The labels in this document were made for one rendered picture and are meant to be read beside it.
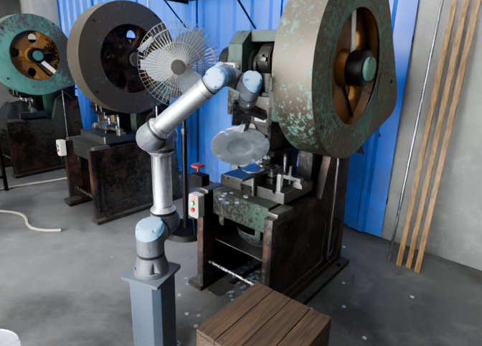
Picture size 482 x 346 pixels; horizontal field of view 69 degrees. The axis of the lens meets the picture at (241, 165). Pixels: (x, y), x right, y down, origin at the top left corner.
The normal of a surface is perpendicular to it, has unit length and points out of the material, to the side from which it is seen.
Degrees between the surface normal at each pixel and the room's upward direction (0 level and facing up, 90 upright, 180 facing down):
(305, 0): 53
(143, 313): 90
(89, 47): 90
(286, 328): 0
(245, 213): 90
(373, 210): 90
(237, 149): 127
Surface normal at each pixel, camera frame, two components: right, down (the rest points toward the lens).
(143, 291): -0.37, 0.26
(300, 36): -0.61, -0.08
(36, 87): 0.79, 0.20
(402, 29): -0.65, 0.20
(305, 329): 0.03, -0.96
